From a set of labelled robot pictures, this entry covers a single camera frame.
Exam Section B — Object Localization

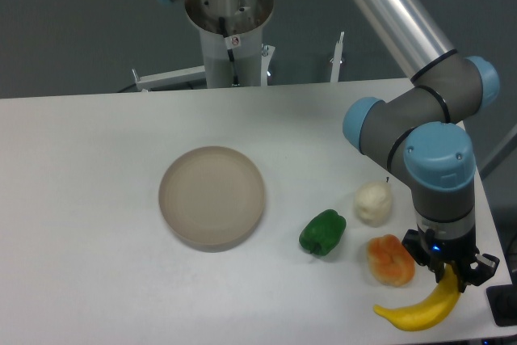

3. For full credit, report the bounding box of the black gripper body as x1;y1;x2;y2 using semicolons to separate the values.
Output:
402;228;500;285

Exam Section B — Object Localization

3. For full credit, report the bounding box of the yellow toy banana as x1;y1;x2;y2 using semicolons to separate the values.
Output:
373;264;460;332

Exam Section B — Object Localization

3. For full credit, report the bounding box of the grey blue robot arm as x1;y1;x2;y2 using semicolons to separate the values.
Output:
162;0;499;291

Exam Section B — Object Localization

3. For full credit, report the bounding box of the orange toy pepper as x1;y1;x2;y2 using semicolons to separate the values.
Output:
367;234;415;288

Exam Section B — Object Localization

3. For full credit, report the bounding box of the black device at table edge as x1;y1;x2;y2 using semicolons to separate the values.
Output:
486;284;516;327

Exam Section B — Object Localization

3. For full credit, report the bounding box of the white toy garlic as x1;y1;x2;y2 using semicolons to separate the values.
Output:
353;181;393;227

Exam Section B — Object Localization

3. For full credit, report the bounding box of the green toy bell pepper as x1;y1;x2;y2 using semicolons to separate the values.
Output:
298;209;347;256

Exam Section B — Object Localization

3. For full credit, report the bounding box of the beige round plate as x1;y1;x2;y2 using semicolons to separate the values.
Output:
158;146;266;252

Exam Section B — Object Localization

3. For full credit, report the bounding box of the white metal upright bracket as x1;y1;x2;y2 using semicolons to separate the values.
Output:
330;31;345;82

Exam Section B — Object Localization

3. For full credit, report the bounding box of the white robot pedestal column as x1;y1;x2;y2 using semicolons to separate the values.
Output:
185;0;274;88

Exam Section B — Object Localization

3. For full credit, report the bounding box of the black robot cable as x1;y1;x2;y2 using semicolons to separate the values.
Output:
217;16;240;87

